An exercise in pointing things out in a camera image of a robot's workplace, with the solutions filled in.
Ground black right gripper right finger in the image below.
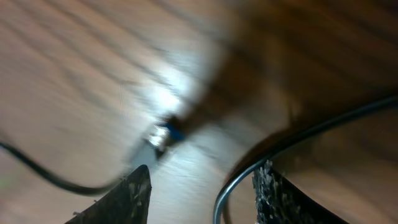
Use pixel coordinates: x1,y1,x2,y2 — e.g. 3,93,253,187
252,161,348,224

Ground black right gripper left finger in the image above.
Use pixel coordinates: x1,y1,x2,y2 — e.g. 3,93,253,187
65,165,152,224

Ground thin black cable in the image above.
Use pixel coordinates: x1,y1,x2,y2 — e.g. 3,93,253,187
0,95,398,224

